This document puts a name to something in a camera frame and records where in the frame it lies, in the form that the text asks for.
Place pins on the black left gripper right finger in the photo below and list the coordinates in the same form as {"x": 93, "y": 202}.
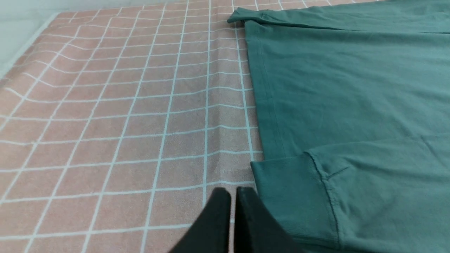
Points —
{"x": 255, "y": 229}

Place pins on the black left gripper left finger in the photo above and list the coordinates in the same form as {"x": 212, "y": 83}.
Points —
{"x": 210, "y": 231}

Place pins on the green long-sleeve top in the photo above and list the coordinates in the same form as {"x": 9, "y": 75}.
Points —
{"x": 353, "y": 112}

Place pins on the pink checkered tablecloth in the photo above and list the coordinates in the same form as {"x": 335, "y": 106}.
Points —
{"x": 117, "y": 124}

